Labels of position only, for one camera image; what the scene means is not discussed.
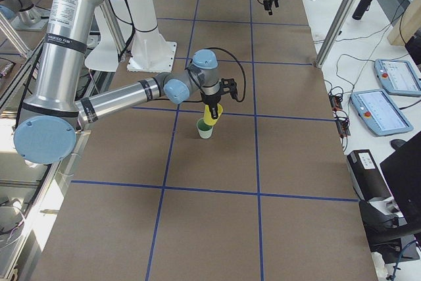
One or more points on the yellow plastic cup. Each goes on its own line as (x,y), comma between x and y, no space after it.
(208,120)

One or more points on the green plastic cup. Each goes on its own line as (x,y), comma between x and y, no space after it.
(204,130)

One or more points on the black water bottle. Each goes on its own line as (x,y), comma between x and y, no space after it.
(361,8)

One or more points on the small electronics board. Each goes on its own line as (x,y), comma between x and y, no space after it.
(335,102)

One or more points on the wooden plank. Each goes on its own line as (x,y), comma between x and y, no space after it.
(407,25)

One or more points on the far blue teach pendant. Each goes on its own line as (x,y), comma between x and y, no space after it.
(397,77)

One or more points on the blue teach pendant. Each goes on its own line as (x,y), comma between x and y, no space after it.
(378,111)
(397,77)

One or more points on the near blue teach pendant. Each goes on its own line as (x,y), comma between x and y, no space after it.
(378,111)

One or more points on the black cardboard box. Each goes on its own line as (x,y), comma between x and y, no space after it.
(368,182)

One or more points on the black computer mouse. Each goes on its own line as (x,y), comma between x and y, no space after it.
(397,143)

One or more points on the black computer monitor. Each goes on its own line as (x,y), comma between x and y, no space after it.
(401,171)

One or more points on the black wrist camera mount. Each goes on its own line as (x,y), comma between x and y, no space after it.
(229,86)

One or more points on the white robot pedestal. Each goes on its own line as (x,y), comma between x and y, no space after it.
(129,32)

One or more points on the aluminium frame post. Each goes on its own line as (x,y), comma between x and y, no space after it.
(337,23)

